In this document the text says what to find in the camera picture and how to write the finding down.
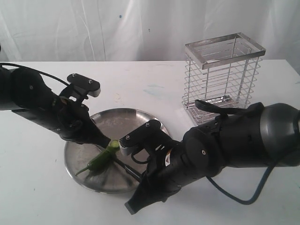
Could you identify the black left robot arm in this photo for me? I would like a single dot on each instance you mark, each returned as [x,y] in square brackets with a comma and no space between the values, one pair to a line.
[24,92]

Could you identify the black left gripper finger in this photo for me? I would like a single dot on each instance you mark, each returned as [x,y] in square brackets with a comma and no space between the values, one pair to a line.
[101,140]

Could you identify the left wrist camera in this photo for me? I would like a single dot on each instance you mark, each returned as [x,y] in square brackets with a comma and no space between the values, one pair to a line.
[80,87]

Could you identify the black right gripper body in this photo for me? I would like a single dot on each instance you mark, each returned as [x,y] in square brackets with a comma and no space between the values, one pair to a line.
[180,165]

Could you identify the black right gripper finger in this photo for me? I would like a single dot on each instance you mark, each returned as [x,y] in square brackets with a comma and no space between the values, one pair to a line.
[149,191]

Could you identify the round stainless steel plate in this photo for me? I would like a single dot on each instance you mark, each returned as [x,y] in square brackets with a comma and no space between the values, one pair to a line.
[114,123]

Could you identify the wire metal utensil holder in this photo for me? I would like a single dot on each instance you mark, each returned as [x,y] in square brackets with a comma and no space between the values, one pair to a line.
[221,71]

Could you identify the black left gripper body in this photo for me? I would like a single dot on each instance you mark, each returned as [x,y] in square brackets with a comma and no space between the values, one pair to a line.
[73,123]

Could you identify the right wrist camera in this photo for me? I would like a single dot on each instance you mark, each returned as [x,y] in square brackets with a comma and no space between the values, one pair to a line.
[149,137]

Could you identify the black kitchen knife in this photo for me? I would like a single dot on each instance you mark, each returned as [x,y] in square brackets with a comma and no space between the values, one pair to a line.
[129,170]

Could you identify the green chili pepper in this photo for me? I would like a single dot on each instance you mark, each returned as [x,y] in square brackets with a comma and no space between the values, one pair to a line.
[100,161]

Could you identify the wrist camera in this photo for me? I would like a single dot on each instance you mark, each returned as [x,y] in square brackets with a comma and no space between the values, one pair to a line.
[149,137]
[80,87]

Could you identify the green vegetable slice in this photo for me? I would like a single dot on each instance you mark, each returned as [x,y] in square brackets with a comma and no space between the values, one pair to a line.
[114,144]

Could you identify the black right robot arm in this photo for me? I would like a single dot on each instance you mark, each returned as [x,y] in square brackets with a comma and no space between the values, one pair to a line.
[258,136]

